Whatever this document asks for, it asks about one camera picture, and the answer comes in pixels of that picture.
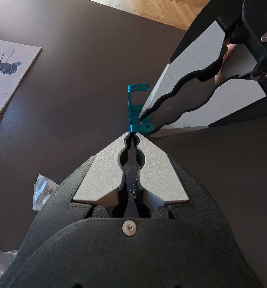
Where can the clear nut bag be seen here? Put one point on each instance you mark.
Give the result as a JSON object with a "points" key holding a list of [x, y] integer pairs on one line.
{"points": [[130, 173]]}

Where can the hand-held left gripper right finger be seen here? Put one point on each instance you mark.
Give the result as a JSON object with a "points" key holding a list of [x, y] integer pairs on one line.
{"points": [[165, 177]]}

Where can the blue metal bracket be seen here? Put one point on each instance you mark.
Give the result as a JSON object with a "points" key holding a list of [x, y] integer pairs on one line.
{"points": [[135, 112]]}

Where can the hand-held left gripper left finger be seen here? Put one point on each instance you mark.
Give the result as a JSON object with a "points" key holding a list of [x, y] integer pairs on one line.
{"points": [[99, 177]]}

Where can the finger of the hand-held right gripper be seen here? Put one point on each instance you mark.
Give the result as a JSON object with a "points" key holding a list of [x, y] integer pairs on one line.
{"points": [[196, 51], [232, 101]]}

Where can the white instruction booklet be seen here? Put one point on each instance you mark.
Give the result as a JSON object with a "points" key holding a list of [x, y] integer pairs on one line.
{"points": [[23, 54]]}

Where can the person's right hand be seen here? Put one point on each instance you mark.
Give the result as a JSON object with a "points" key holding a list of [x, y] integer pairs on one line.
{"points": [[229, 48]]}

